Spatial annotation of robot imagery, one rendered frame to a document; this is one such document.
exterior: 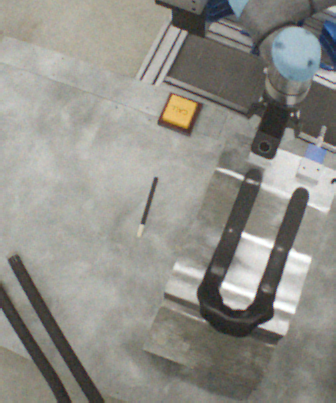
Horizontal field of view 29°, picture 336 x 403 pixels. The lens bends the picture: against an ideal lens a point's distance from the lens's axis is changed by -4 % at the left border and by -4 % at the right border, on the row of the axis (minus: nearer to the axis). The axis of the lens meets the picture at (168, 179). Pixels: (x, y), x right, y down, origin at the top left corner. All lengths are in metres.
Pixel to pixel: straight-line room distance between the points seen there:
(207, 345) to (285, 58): 0.65
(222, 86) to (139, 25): 0.50
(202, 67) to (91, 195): 0.87
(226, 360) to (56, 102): 0.71
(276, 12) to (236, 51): 1.23
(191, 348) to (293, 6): 0.72
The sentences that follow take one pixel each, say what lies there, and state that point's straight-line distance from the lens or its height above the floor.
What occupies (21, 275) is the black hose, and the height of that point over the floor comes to 0.84.
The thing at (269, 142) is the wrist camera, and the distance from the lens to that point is 1.14.
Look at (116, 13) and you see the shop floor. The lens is 2.58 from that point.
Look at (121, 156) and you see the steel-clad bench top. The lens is 1.50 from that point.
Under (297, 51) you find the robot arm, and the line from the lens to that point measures 0.98.
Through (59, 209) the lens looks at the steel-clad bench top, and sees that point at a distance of 1.50.
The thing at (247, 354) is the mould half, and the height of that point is 0.86.
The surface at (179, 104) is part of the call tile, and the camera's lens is 1.50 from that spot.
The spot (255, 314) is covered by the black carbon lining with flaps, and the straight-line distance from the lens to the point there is 1.36.
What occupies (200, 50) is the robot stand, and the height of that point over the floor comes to 0.21.
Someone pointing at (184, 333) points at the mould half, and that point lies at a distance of 1.37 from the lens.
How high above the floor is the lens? 2.23
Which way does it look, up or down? 75 degrees down
